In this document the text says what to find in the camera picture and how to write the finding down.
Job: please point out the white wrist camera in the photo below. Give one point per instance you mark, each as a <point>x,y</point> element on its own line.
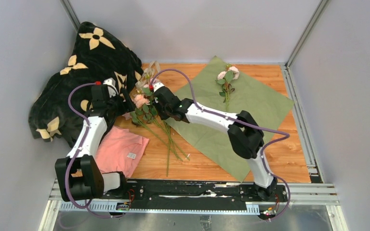
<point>111,85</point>
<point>156,86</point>

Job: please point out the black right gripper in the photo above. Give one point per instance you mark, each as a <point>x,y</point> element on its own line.
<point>162,116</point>

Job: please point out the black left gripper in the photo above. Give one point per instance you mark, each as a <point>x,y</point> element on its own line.
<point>126,107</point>

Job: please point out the green and tan wrapping paper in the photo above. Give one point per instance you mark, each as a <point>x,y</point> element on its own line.
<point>266,106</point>

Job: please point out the black blanket with cream flowers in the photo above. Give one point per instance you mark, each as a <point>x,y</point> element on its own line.
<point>97,55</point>

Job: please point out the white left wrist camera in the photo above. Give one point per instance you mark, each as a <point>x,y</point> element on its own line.
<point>111,85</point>

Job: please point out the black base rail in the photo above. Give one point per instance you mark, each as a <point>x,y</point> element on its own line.
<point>211,197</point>

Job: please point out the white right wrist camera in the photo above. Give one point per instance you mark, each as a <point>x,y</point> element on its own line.
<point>156,86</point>

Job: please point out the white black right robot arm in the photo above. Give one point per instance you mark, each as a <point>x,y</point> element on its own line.
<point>247,141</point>

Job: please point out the pink folded cloth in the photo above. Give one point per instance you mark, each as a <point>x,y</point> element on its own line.
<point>120,151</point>

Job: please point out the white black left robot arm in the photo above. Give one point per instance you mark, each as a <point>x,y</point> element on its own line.
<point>79,177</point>

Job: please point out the beige ribbon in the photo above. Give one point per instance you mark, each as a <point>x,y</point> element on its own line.
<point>144,79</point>

